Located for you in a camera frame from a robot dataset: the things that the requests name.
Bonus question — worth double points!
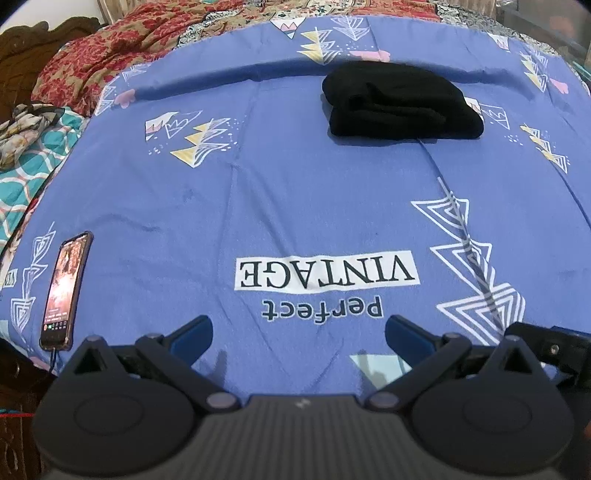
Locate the smartphone in dark case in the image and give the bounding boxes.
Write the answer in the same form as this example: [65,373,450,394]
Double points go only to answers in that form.
[39,231,94,352]

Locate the glass top table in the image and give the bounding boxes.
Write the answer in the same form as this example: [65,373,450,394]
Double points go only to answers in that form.
[496,0,591,93]

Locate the carved wooden headboard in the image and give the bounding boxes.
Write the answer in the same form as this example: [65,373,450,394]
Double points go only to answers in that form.
[0,16,102,125]

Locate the red floral blanket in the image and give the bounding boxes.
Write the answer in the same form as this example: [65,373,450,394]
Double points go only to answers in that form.
[31,0,278,117]

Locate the teal patterned cloth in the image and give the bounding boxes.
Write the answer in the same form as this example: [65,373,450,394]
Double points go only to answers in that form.
[0,106,90,252]

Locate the black pants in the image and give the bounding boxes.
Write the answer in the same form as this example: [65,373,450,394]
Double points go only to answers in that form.
[322,62,485,140]

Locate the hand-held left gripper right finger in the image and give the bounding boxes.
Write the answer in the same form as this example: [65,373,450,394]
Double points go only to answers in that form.
[365,315,548,412]

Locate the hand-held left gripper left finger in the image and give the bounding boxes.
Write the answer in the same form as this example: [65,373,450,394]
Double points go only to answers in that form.
[69,315,241,414]

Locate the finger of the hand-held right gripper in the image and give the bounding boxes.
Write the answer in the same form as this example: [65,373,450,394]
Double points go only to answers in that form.
[505,322,591,386]

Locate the multicolour patchwork quilt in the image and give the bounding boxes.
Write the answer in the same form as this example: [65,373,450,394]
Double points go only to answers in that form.
[178,0,513,37]

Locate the blue printed bedsheet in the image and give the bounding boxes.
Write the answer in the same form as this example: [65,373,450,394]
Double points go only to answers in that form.
[0,11,591,407]

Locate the dark floral scarf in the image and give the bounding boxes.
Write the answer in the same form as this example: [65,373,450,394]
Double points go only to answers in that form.
[0,102,65,168]

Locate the dark wooden bed rail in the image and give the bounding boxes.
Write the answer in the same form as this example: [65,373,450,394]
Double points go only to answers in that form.
[0,339,58,480]

